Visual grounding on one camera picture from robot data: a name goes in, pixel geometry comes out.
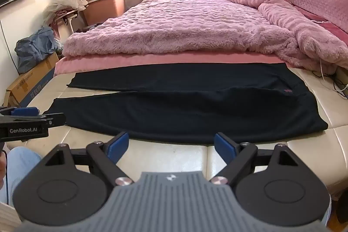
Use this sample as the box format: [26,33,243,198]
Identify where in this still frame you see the small white table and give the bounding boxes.
[56,10,82,41]

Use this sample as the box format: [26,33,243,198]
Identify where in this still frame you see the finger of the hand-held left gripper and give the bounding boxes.
[0,106,40,117]
[0,113,66,128]

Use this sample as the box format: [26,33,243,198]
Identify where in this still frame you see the person's jeans leg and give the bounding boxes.
[0,146,43,206]

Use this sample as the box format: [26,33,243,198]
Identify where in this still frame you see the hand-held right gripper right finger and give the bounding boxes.
[210,132,303,187]

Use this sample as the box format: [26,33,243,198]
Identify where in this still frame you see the cardboard box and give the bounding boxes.
[4,51,61,109]

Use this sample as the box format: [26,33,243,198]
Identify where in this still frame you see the black television cable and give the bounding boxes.
[0,18,20,75]

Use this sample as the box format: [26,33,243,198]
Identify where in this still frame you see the white cloth pile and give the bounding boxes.
[43,0,89,22]

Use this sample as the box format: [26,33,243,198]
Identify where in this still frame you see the pink bed sheet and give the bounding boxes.
[54,52,289,76]

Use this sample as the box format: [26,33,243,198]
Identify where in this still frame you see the pink fluffy blanket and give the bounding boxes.
[62,0,348,75]

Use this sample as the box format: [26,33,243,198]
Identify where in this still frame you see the black pants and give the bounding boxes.
[43,63,329,144]

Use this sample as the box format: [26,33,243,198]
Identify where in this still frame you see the cream leather bed bench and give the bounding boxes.
[5,63,348,207]

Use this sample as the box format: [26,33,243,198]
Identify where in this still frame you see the dark pink pillow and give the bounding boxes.
[299,5,348,43]

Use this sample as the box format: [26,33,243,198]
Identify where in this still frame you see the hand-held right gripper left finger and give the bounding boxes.
[41,131,134,187]

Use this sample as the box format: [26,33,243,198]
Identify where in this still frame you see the white cable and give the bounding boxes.
[319,58,348,100]

